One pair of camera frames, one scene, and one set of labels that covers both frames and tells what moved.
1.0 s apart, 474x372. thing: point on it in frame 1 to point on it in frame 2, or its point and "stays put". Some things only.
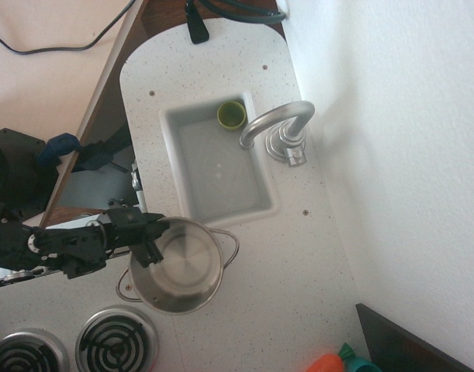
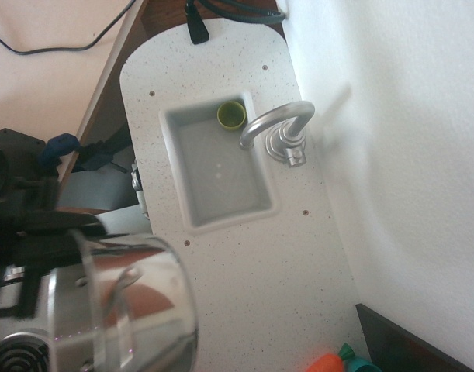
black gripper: [128, 225] to [29, 235]
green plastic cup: [231, 115] stays put
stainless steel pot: [190, 273] to [129, 308]
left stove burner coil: [29, 349] stays put
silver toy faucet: [285, 146] stays put
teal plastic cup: [356, 363] stays put
